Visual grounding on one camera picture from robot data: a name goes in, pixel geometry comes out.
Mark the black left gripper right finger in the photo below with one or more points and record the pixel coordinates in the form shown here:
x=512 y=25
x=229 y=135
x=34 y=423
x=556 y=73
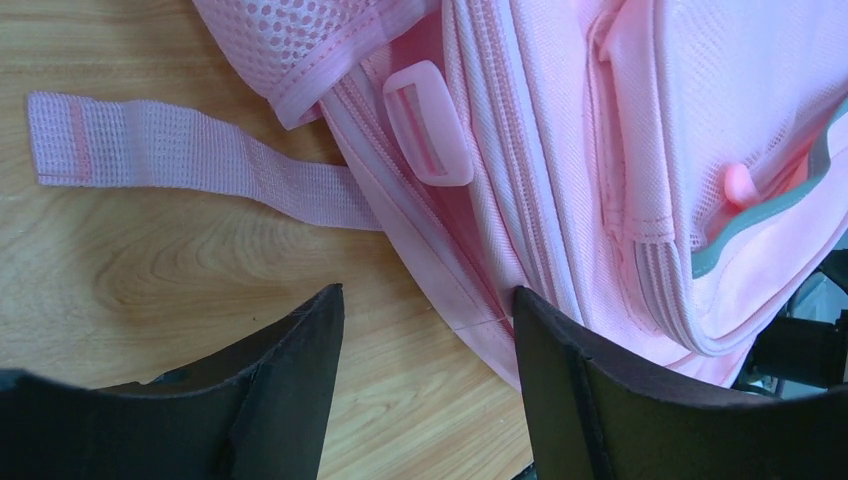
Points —
x=595 y=410

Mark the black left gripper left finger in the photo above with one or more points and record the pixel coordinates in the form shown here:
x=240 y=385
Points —
x=257 y=409

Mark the pink backpack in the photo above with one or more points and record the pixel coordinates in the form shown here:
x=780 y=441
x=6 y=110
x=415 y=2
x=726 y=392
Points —
x=666 y=173

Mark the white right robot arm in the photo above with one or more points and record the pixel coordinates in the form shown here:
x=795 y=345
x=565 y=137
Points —
x=803 y=351

